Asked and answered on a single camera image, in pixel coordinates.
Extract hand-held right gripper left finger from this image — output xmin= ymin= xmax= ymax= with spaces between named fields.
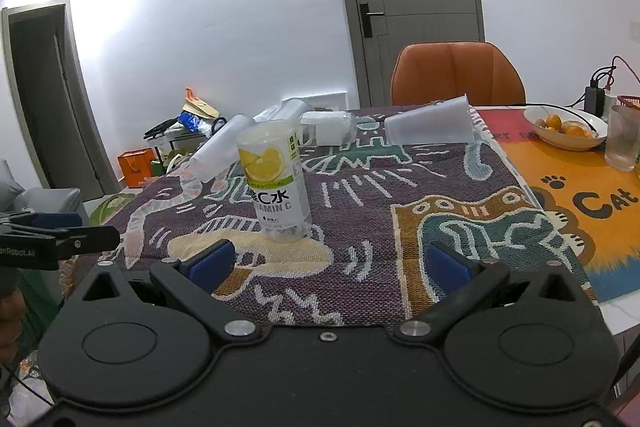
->
xmin=77 ymin=238 xmax=262 ymax=341

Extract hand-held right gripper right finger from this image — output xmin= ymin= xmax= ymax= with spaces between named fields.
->
xmin=394 ymin=240 xmax=595 ymax=341

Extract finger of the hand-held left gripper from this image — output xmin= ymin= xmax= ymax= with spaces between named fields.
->
xmin=0 ymin=211 xmax=84 ymax=234
xmin=52 ymin=224 xmax=121 ymax=259

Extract large translucent plastic cup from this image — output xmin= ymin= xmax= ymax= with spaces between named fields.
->
xmin=384 ymin=94 xmax=474 ymax=146

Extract green patterned cloth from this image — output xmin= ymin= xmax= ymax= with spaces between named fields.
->
xmin=89 ymin=194 xmax=132 ymax=226

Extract orange cardboard box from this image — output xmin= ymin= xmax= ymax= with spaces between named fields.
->
xmin=117 ymin=148 xmax=156 ymax=188

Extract printed woven blanket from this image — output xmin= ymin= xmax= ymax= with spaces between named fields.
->
xmin=101 ymin=106 xmax=599 ymax=329

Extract lemon label drink bottle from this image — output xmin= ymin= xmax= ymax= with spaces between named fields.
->
xmin=235 ymin=119 xmax=314 ymax=244

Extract orange cartoon table mat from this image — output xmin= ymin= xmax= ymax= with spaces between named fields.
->
xmin=474 ymin=106 xmax=640 ymax=304

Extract yellow paper bag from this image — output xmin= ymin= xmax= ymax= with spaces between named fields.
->
xmin=180 ymin=101 xmax=221 ymax=121

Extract white bowl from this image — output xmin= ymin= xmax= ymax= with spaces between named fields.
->
xmin=523 ymin=105 xmax=609 ymax=152

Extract pile of small oranges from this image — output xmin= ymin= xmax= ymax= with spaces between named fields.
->
xmin=534 ymin=115 xmax=598 ymax=138

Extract orange leather chair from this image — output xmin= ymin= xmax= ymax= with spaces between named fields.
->
xmin=389 ymin=41 xmax=527 ymax=108

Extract ribbed clear glass tumbler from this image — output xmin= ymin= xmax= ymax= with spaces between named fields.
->
xmin=604 ymin=105 xmax=640 ymax=172

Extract black power adapter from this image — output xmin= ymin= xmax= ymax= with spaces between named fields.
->
xmin=584 ymin=79 xmax=606 ymax=116

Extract dark doorway frame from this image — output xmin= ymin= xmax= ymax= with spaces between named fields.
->
xmin=0 ymin=0 xmax=120 ymax=204

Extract black door lock handle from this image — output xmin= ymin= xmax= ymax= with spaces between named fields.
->
xmin=359 ymin=1 xmax=386 ymax=39

